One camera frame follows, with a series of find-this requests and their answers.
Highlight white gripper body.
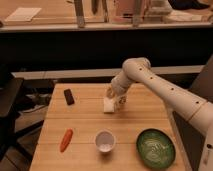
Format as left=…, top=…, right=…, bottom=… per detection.
left=106, top=87, right=127, bottom=109

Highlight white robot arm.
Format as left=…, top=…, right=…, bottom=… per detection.
left=103, top=57, right=213, bottom=171

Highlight black rectangular block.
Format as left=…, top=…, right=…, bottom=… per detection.
left=64, top=89, right=75, bottom=105

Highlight white paper cup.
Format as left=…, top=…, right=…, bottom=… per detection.
left=95, top=130, right=116, bottom=153

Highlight orange carrot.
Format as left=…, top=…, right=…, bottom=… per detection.
left=60, top=129, right=73, bottom=153

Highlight black office chair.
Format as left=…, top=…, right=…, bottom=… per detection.
left=0, top=64, right=50, bottom=161

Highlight white paper sheet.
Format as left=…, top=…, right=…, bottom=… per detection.
left=5, top=7, right=41, bottom=22

